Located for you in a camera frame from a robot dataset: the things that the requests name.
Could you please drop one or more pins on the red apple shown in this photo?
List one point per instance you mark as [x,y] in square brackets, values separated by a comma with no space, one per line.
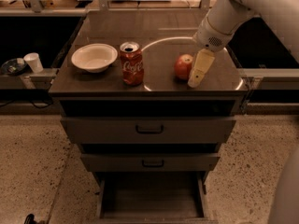
[183,66]

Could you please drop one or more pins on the red Coca-Cola can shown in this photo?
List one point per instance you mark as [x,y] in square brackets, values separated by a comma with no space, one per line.
[131,63]

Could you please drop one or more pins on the black object at floor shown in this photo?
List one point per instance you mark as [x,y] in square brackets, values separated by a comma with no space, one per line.
[30,219]

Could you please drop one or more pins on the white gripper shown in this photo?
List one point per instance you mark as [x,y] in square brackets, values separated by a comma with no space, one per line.
[207,36]

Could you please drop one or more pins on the grey drawer cabinet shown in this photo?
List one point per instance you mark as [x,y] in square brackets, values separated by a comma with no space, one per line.
[163,35]

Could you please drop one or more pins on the white bowl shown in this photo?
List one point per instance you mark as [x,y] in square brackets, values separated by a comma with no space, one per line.
[94,58]

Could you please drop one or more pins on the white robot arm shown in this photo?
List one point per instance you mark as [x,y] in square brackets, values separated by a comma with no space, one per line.
[282,16]

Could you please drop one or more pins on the dark small dish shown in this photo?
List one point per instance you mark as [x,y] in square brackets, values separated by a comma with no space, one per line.
[14,67]

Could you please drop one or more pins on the middle drawer with handle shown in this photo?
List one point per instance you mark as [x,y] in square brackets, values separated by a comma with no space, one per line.
[150,163]

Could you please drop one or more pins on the open bottom drawer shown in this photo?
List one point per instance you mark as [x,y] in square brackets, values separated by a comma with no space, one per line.
[152,198]

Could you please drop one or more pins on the white paper cup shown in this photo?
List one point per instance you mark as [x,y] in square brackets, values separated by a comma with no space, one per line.
[34,62]

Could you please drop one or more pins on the drawer with handle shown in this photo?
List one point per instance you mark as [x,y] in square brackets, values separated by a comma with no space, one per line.
[150,163]
[148,131]

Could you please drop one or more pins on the top drawer with handle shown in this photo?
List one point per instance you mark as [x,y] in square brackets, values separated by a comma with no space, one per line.
[148,131]

